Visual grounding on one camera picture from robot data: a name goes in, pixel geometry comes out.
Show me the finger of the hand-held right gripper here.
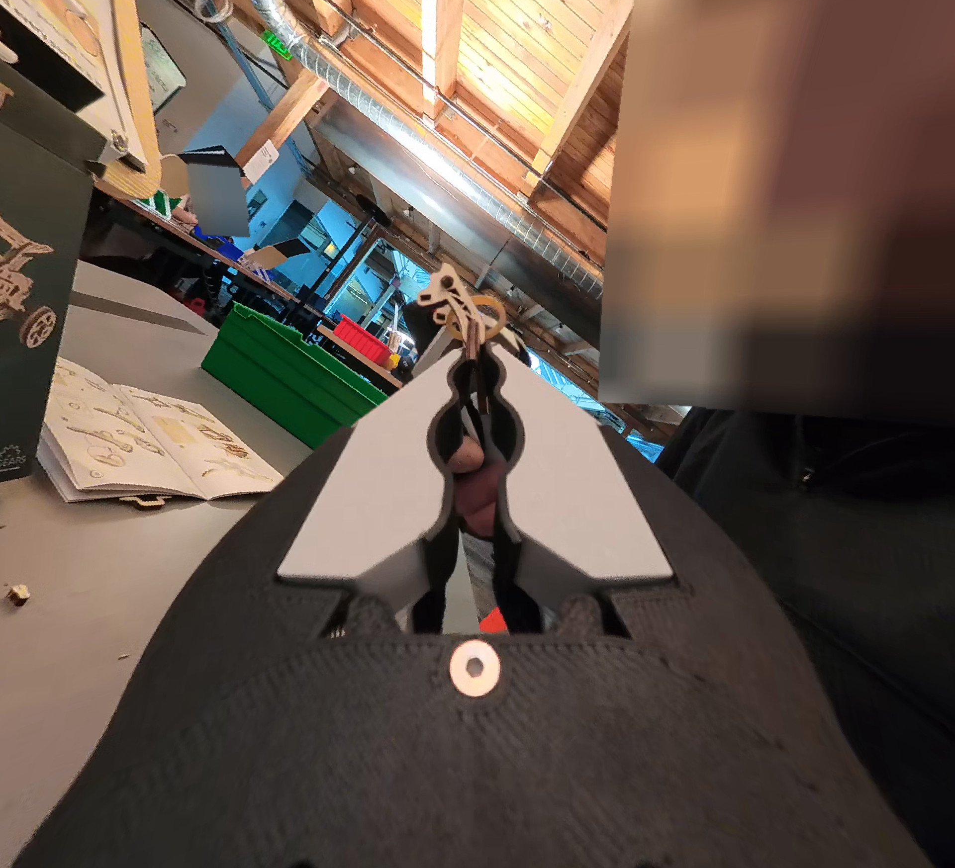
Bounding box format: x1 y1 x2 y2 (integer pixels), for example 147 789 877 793
412 331 456 378

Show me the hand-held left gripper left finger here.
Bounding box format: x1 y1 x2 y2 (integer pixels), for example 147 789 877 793
278 352 470 632

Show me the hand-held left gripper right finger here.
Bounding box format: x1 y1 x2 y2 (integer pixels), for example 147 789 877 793
481 347 676 632

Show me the wooden model assembly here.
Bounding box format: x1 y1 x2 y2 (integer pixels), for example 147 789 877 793
414 262 510 416

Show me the dark green model box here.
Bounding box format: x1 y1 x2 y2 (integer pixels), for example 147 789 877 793
0 25 105 485

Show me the person's right hand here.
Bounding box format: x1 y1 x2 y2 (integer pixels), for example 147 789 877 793
448 434 502 541

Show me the red plastic bin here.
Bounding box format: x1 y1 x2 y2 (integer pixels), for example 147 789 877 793
333 316 392 365

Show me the wooden workbench top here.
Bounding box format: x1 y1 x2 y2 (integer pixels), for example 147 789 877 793
317 326 404 389

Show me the green plastic bin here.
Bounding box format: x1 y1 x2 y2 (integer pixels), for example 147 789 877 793
201 301 389 440

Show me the open instruction booklet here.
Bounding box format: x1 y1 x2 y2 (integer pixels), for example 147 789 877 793
37 357 285 504

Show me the person's black jacket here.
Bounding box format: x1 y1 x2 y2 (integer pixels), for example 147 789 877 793
657 406 955 868

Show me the wooden display board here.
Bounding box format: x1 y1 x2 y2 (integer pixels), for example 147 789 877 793
0 0 167 199

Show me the rectangular metal air duct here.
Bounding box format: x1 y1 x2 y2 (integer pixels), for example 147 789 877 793
313 96 605 332

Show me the silver spiral air duct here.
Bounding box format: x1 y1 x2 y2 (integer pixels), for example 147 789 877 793
216 0 605 295

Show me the white clip bracket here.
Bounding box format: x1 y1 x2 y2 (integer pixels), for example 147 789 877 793
88 128 148 177

